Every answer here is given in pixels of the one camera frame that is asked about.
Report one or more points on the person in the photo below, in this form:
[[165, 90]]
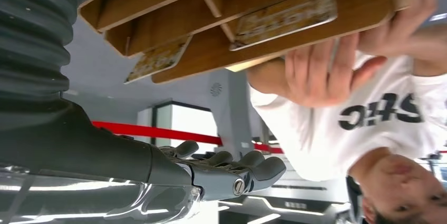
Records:
[[349, 145]]

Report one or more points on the red barrier belt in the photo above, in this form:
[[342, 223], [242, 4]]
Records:
[[157, 132]]

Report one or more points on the white framed panel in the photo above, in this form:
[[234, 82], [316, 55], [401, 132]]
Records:
[[188, 121]]

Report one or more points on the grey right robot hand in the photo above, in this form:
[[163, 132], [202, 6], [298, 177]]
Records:
[[87, 166]]

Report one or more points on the grey kiosk stand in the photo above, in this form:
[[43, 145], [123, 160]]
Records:
[[227, 117]]

